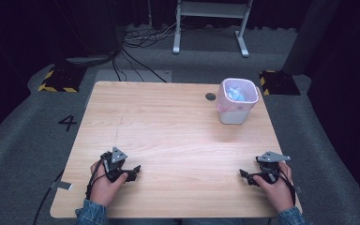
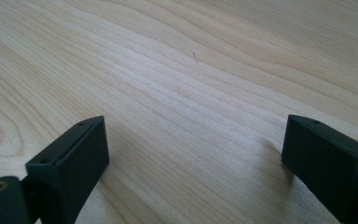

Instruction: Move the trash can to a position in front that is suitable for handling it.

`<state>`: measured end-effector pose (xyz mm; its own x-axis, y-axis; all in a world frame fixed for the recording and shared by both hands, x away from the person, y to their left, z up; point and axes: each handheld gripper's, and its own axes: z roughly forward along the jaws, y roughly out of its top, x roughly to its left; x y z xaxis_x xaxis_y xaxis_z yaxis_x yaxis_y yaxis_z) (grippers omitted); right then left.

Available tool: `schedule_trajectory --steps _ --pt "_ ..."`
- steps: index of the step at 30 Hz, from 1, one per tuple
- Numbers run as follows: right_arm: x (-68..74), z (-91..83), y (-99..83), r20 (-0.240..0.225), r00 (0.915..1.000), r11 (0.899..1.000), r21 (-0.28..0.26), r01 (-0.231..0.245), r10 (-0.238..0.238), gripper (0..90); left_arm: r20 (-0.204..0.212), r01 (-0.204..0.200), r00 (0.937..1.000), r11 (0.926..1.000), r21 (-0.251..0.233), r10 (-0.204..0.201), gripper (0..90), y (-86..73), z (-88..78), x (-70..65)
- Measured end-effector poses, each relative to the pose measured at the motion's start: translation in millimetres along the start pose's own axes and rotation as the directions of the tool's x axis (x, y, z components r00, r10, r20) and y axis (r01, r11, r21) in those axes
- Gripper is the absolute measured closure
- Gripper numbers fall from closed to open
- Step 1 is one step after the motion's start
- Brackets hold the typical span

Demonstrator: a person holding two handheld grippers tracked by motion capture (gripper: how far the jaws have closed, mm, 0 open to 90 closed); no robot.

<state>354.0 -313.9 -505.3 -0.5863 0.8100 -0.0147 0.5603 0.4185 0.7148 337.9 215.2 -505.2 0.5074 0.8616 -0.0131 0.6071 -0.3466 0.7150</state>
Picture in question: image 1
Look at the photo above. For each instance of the black yellow striped base plate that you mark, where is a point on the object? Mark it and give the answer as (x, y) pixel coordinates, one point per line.
(62, 79)
(279, 82)

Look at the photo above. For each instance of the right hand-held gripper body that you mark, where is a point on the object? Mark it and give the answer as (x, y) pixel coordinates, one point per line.
(270, 165)

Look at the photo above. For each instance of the white bin with pink bag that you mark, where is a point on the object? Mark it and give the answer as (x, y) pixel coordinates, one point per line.
(236, 111)

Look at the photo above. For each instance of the black round table grommet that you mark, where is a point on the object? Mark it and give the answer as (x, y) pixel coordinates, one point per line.
(210, 96)

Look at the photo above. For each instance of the black stand post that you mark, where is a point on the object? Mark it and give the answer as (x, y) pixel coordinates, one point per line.
(87, 31)

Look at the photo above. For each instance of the grey tape strip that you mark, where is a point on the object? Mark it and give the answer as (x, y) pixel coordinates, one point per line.
(62, 185)

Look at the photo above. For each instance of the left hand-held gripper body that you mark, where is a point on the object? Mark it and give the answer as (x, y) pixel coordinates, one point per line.
(115, 162)

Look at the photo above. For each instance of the grey square pillar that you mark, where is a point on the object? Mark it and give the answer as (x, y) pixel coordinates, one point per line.
(309, 37)

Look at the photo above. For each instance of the person's left hand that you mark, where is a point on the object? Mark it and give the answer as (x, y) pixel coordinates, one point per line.
(106, 187)

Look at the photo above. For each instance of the blue crumpled wrapper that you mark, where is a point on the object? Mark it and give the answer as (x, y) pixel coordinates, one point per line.
(236, 93)

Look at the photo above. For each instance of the person's right hand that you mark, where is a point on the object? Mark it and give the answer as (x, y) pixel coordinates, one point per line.
(276, 190)

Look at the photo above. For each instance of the white metal stand frame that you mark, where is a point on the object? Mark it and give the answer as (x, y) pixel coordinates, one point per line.
(211, 9)

